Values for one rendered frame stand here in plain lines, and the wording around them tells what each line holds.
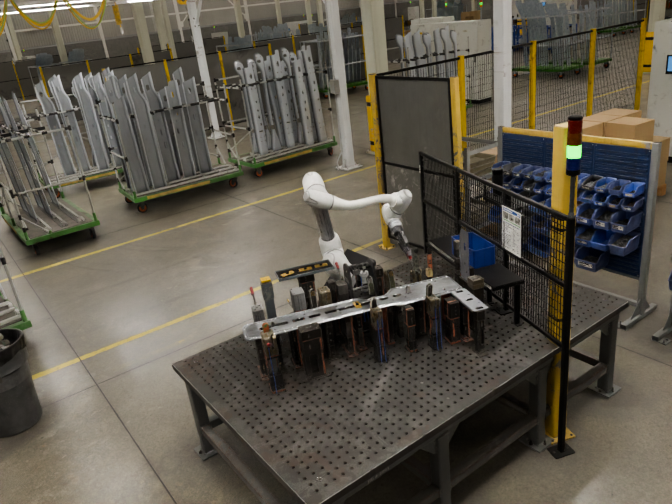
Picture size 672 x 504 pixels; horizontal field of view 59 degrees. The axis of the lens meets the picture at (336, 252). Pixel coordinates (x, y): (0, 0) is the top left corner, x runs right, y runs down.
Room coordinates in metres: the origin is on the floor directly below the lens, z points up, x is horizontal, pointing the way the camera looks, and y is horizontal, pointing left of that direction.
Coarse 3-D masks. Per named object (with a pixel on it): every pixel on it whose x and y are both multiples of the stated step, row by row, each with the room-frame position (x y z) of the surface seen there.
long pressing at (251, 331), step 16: (400, 288) 3.37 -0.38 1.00; (416, 288) 3.34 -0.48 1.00; (448, 288) 3.28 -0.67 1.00; (336, 304) 3.25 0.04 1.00; (352, 304) 3.23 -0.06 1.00; (368, 304) 3.20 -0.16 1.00; (384, 304) 3.18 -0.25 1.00; (400, 304) 3.17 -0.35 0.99; (272, 320) 3.15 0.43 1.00; (288, 320) 3.12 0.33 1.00; (304, 320) 3.10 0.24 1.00; (320, 320) 3.08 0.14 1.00; (256, 336) 2.98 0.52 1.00
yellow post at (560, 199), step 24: (552, 168) 3.05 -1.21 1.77; (552, 192) 3.04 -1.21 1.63; (576, 192) 2.98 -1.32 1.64; (552, 216) 3.03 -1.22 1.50; (552, 240) 3.03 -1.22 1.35; (552, 264) 3.02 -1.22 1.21; (552, 312) 3.01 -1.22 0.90; (552, 384) 2.99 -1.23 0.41; (552, 408) 2.98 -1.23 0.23; (552, 432) 2.97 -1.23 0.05
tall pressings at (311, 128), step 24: (240, 72) 11.25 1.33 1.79; (264, 72) 11.26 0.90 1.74; (288, 72) 11.60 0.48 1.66; (312, 72) 11.58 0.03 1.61; (264, 96) 11.23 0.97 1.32; (288, 96) 11.71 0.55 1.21; (312, 96) 11.51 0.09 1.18; (264, 120) 11.37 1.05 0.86; (288, 120) 11.35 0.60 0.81; (312, 120) 11.66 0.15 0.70; (264, 144) 10.96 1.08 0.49; (288, 144) 11.29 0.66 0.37
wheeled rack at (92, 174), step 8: (24, 112) 10.66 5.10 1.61; (40, 112) 11.37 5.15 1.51; (56, 112) 11.20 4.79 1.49; (64, 112) 11.28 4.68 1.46; (64, 136) 11.79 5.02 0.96; (32, 152) 11.45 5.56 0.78; (40, 160) 10.66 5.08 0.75; (96, 168) 11.66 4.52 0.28; (112, 168) 11.36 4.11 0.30; (120, 168) 11.42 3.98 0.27; (40, 176) 11.24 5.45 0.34; (48, 176) 11.45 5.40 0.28; (64, 176) 11.12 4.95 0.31; (72, 176) 11.19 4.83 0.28; (80, 176) 11.04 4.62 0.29; (88, 176) 11.05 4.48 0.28; (96, 176) 11.09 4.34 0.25; (104, 176) 11.17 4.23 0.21; (48, 184) 10.66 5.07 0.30; (64, 184) 10.78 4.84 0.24; (56, 192) 10.77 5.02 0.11
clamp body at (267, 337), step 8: (264, 336) 2.86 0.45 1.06; (272, 336) 2.88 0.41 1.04; (264, 344) 2.83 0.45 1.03; (264, 352) 2.88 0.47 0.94; (272, 352) 2.84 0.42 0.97; (272, 360) 2.85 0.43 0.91; (272, 368) 2.83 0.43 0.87; (280, 368) 2.90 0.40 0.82; (272, 376) 2.84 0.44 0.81; (280, 376) 2.85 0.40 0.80; (272, 384) 2.83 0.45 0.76; (280, 384) 2.84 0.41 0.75; (272, 392) 2.82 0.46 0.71
